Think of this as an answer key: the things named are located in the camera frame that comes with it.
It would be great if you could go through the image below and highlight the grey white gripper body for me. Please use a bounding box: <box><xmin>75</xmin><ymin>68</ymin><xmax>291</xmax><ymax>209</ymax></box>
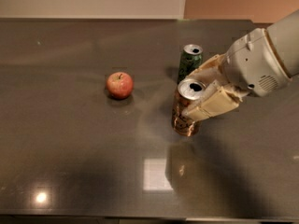
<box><xmin>223</xmin><ymin>28</ymin><xmax>292</xmax><ymax>97</ymax></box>

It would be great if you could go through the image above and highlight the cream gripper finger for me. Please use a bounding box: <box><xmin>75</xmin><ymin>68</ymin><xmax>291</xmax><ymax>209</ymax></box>
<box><xmin>181</xmin><ymin>79</ymin><xmax>249</xmax><ymax>121</ymax></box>
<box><xmin>187</xmin><ymin>54</ymin><xmax>229</xmax><ymax>87</ymax></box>

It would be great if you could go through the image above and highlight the orange soda can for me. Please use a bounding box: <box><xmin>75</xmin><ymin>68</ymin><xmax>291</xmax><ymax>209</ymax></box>
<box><xmin>172</xmin><ymin>78</ymin><xmax>206</xmax><ymax>136</ymax></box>

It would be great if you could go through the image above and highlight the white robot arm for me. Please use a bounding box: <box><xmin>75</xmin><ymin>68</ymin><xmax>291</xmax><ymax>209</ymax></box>
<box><xmin>178</xmin><ymin>11</ymin><xmax>299</xmax><ymax>121</ymax></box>

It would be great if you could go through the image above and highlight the green soda can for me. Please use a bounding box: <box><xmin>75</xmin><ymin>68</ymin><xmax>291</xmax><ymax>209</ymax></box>
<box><xmin>178</xmin><ymin>44</ymin><xmax>203</xmax><ymax>83</ymax></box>

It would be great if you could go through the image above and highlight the red apple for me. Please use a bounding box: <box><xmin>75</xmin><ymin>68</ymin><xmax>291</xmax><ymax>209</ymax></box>
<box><xmin>106</xmin><ymin>72</ymin><xmax>134</xmax><ymax>99</ymax></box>

